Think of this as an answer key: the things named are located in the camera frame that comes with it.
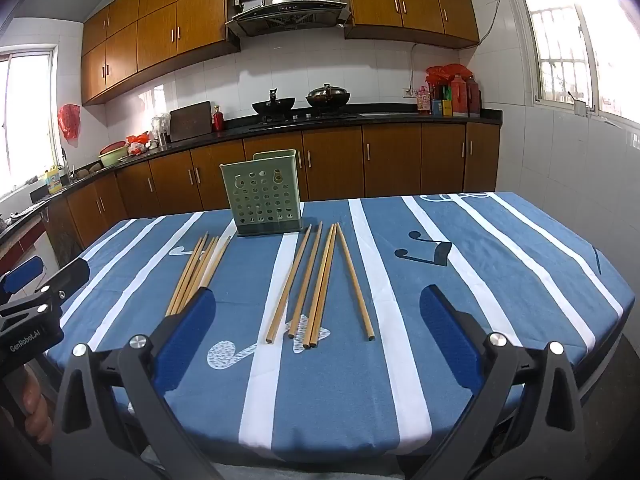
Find steel range hood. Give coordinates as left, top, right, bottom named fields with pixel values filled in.
left=225, top=0, right=351, bottom=38

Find green perforated utensil holder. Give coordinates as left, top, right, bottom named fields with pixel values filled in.
left=220, top=149, right=304, bottom=237

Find sliding glass window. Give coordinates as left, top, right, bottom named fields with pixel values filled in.
left=0, top=45, right=58, bottom=196

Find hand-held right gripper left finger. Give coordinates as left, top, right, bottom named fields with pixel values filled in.
left=52, top=287, right=226, bottom=480

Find black kitchen countertop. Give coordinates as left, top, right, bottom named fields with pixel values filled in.
left=0, top=107, right=502, bottom=246

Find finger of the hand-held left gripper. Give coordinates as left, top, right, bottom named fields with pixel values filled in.
left=0, top=255, right=45, bottom=297
left=0, top=258, right=92, bottom=333

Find wooden wall cabinet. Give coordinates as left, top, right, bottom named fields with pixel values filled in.
left=344, top=0, right=481, bottom=51
left=80, top=0, right=242, bottom=107

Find black gas stove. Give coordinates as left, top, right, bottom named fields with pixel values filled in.
left=250, top=112, right=361, bottom=127

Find barred glass window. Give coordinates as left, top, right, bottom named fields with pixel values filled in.
left=510, top=0, right=640, bottom=126

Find black wok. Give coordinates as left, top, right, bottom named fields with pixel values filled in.
left=251, top=89, right=296, bottom=116

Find dark cutting board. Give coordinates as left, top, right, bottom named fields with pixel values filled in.
left=169, top=101, right=213, bottom=143

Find white wall cable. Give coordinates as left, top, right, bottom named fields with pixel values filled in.
left=409, top=41, right=453, bottom=92

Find large red jug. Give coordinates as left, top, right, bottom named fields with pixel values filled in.
left=450, top=74, right=468, bottom=117
left=466, top=76, right=482, bottom=117

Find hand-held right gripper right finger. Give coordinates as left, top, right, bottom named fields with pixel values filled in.
left=412, top=284, right=586, bottom=480

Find wooden base cabinets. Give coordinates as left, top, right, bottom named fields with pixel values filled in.
left=42, top=121, right=501, bottom=261

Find dark pan with lid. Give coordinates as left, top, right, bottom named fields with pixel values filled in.
left=306, top=83, right=352, bottom=110

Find red and white plastic bag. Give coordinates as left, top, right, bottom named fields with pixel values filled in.
left=125, top=131, right=151, bottom=156

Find green basin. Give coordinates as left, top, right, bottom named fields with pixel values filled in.
left=98, top=142, right=128, bottom=168

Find blue white striped tablecloth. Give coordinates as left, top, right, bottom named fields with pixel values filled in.
left=44, top=191, right=627, bottom=463

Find person's left hand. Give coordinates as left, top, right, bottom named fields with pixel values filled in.
left=20, top=364, right=55, bottom=445

